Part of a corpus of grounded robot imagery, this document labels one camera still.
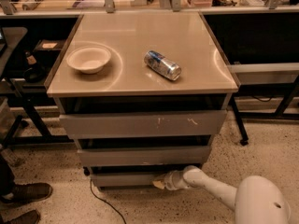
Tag black headphones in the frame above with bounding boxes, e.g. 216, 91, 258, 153
23, 64, 46, 83

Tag grey bottom drawer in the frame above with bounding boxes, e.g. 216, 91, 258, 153
91, 172, 164, 188

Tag grey drawer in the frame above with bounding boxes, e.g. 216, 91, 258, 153
91, 172, 164, 188
60, 110, 227, 139
78, 146, 211, 166

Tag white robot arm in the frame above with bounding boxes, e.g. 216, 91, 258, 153
152, 165, 295, 224

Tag white paper bowl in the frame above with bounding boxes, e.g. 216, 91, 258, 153
66, 46, 111, 75

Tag grey middle drawer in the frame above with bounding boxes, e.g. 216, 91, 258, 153
78, 146, 211, 166

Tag grey drawer cabinet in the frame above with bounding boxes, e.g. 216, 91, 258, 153
47, 11, 238, 176

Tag grey top drawer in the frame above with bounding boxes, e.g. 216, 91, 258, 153
60, 110, 227, 139

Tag blue silver soda can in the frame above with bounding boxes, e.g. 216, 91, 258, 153
144, 50, 181, 81

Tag brown shoe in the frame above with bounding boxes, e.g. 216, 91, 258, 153
5, 210, 40, 224
0, 183, 52, 204

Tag brown shoe lower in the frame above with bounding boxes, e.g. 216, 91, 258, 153
5, 210, 40, 224

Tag brown shoe upper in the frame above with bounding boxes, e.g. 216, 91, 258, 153
0, 183, 52, 204

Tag black desk frame left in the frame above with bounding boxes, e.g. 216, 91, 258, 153
0, 27, 72, 147

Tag grey desk frame right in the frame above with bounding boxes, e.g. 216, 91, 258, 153
228, 63, 299, 146

